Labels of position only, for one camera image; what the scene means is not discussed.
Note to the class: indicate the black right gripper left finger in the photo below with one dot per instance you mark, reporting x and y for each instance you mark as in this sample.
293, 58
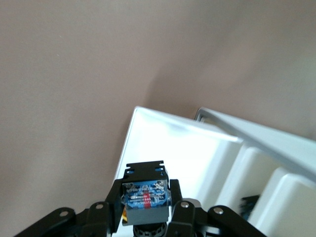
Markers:
98, 219

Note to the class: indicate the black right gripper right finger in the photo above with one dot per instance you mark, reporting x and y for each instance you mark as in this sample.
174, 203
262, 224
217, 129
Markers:
197, 222

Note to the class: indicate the brown table cover sheet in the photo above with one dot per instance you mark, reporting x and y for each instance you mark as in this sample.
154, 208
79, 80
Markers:
98, 61

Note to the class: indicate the green push button switch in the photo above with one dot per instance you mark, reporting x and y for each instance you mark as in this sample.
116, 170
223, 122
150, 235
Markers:
145, 197

